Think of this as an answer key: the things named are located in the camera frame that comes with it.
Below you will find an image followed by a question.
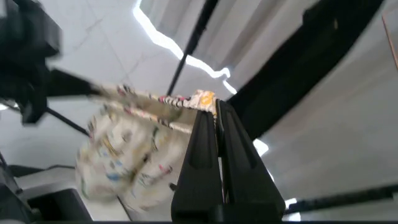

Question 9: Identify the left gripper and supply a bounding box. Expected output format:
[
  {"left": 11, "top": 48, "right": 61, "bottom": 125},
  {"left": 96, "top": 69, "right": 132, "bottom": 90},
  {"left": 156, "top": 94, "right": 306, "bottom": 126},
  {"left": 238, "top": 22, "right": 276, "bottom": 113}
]
[{"left": 0, "top": 58, "right": 104, "bottom": 125}]

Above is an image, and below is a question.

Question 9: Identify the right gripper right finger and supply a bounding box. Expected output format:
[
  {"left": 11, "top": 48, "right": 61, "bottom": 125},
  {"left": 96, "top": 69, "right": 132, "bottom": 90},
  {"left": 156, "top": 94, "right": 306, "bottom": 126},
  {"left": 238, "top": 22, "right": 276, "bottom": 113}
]
[{"left": 216, "top": 99, "right": 286, "bottom": 222}]

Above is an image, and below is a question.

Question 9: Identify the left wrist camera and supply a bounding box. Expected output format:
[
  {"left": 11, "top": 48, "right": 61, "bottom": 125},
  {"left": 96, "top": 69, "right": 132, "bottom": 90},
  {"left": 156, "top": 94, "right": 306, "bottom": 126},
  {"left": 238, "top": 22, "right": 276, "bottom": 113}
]
[{"left": 0, "top": 0, "right": 62, "bottom": 60}]

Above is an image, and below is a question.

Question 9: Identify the cream printed garment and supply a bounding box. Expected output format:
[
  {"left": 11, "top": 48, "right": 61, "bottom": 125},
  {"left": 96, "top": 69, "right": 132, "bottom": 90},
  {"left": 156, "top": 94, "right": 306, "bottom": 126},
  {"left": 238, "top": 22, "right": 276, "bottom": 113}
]
[{"left": 74, "top": 83, "right": 218, "bottom": 213}]

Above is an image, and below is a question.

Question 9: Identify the pink clothes hanger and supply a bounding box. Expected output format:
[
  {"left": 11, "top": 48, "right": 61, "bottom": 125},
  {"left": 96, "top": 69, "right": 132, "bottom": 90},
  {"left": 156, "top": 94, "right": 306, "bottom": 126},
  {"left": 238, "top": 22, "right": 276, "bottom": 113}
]
[{"left": 381, "top": 12, "right": 398, "bottom": 70}]

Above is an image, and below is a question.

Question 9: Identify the black clothes rack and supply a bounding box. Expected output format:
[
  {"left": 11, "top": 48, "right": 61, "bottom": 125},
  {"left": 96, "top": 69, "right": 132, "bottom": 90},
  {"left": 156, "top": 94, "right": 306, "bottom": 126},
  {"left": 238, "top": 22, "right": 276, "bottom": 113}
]
[{"left": 166, "top": 0, "right": 398, "bottom": 216}]

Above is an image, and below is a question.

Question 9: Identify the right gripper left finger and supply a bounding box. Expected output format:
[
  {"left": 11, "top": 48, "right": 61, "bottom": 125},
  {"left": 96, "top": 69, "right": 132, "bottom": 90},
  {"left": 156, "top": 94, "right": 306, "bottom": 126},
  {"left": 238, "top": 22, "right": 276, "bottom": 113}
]
[{"left": 170, "top": 109, "right": 223, "bottom": 222}]

